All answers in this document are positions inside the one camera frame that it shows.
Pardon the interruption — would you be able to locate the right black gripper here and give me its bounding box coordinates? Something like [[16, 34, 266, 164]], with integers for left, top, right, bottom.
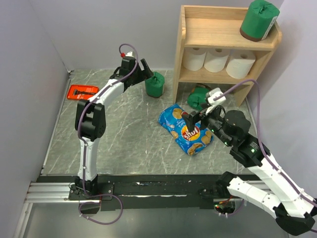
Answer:
[[181, 102, 233, 146]]

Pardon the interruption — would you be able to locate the green roll back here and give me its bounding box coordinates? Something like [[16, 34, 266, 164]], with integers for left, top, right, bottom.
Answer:
[[145, 71, 165, 98]]

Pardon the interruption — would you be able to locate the wooden two-tier shelf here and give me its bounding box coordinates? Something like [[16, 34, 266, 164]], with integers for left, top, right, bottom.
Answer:
[[172, 4, 283, 108]]

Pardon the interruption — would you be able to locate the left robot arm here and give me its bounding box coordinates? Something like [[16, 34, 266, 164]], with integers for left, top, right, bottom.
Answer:
[[75, 56, 154, 199]]

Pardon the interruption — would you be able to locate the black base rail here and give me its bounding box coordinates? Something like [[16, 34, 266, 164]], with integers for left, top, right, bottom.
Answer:
[[68, 174, 269, 212]]

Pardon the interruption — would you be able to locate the blue Lays chips bag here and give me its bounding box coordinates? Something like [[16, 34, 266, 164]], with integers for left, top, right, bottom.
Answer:
[[158, 104, 213, 156]]

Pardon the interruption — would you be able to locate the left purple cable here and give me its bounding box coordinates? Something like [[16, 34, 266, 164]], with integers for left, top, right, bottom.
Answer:
[[77, 44, 139, 226]]

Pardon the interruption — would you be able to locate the green paper towel roll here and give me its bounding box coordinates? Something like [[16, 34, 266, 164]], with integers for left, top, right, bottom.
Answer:
[[240, 0, 280, 42]]

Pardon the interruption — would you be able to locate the white paper towel roll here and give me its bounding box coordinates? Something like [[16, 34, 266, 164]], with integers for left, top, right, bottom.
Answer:
[[204, 48, 230, 73], [226, 50, 256, 79], [182, 48, 207, 71]]

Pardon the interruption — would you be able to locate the orange razor package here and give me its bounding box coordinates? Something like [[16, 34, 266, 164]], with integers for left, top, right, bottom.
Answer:
[[66, 84, 99, 100]]

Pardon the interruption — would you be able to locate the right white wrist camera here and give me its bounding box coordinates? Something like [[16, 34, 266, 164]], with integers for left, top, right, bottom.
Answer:
[[201, 88, 226, 115]]

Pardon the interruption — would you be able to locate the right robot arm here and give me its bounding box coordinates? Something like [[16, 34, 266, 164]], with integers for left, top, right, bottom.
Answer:
[[182, 106, 317, 236]]

